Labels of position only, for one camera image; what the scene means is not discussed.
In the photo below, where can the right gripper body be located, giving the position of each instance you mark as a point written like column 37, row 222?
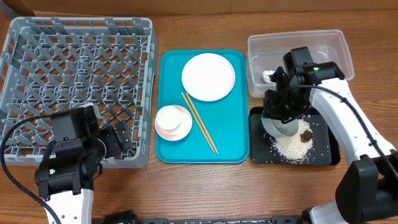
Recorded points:
column 278, row 104

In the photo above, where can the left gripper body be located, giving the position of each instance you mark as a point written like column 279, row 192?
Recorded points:
column 113, row 146

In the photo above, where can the grey round bowl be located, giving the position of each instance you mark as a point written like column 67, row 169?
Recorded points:
column 277, row 129

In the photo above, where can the clear plastic wrap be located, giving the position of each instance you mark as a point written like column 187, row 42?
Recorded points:
column 266, row 76

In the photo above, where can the brown food scrap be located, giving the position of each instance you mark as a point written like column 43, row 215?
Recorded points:
column 306, row 136

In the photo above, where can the white rice pile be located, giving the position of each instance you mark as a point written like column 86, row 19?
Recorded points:
column 290, row 150

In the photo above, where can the white plastic cup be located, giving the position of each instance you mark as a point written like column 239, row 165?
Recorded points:
column 168, row 118

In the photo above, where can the small pink plate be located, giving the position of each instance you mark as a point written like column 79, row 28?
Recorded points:
column 181, row 131

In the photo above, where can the wooden chopstick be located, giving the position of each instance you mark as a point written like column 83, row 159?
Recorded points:
column 201, row 122
column 197, row 121

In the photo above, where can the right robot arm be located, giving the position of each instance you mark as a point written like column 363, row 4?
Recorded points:
column 368, row 190

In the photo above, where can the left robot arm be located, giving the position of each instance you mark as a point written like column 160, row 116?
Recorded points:
column 65, row 176

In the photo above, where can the clear plastic waste bin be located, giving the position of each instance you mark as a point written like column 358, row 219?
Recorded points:
column 266, row 51

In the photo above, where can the black plastic tray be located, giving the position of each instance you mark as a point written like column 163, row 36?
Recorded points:
column 259, row 144

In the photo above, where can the teal plastic serving tray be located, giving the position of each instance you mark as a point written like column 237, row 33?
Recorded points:
column 227, row 120

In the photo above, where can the large white round plate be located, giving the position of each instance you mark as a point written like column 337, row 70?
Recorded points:
column 208, row 77

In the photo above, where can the grey plastic dish rack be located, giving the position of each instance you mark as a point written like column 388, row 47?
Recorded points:
column 51, row 64

